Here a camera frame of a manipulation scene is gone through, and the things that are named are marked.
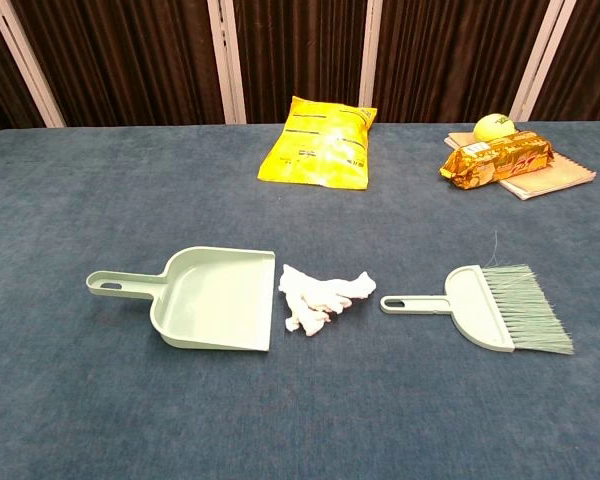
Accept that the white tissue piece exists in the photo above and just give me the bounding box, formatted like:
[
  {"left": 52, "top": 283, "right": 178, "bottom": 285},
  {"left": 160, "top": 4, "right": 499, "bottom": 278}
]
[
  {"left": 283, "top": 299, "right": 354, "bottom": 337},
  {"left": 278, "top": 263, "right": 377, "bottom": 314}
]

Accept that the pale green plastic dustpan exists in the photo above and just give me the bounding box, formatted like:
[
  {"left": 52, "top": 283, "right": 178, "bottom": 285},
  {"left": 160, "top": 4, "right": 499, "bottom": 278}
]
[{"left": 85, "top": 245, "right": 276, "bottom": 354}]

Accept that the pale green hand brush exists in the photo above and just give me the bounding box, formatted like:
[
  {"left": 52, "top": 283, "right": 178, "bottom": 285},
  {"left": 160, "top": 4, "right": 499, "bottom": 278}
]
[{"left": 379, "top": 243, "right": 576, "bottom": 357}]

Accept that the yellow snack bag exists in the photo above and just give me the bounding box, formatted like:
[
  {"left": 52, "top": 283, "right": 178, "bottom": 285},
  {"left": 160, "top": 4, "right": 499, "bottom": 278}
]
[{"left": 257, "top": 95, "right": 379, "bottom": 192}]

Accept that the golden biscuit pack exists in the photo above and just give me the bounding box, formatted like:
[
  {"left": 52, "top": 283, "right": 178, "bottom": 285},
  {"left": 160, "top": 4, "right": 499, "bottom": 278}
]
[{"left": 438, "top": 130, "right": 554, "bottom": 191}]

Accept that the blue felt table cover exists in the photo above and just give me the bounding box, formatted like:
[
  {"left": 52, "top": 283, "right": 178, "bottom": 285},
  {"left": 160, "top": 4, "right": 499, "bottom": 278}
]
[{"left": 0, "top": 119, "right": 600, "bottom": 480}]

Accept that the beige spiral notebook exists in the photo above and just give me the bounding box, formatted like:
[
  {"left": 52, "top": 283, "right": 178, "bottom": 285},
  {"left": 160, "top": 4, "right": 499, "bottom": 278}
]
[{"left": 444, "top": 130, "right": 599, "bottom": 202}]

